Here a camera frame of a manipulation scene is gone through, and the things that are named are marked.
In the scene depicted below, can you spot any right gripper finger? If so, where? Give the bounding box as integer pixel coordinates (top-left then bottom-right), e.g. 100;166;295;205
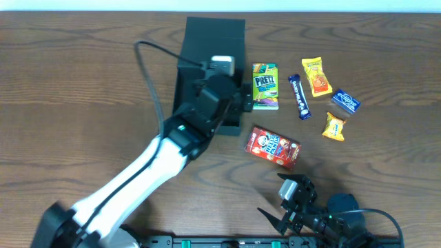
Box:
277;173;303;183
257;207;287;235

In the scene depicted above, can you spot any red Hello Panda box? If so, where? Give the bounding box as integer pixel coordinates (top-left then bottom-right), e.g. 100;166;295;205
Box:
245;125;301;169

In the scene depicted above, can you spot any green Pretz snack box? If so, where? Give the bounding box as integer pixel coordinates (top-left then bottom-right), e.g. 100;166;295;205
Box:
252;63;279;110

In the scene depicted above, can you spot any black container box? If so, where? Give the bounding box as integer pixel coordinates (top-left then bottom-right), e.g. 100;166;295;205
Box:
172;17;247;136

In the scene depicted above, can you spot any blue Dairy Milk bar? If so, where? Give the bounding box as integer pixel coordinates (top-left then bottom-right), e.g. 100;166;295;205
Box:
289;74;311;120

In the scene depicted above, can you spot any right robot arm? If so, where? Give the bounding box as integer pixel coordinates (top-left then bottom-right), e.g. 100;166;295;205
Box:
259;174;378;247

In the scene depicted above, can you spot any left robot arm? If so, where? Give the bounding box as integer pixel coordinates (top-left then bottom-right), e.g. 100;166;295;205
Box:
31;75;252;247

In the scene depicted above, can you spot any small yellow snack packet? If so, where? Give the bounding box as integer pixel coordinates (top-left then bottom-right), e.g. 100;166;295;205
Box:
322;112;346;141

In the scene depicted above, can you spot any blue Eclipse mint box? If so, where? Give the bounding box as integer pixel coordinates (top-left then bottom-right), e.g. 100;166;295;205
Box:
331;89;361;114

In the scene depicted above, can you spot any yellow orange candy packet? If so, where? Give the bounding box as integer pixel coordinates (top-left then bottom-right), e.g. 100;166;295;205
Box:
301;57;333;97

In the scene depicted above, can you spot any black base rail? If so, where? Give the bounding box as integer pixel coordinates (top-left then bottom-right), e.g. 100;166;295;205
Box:
113;225;404;248

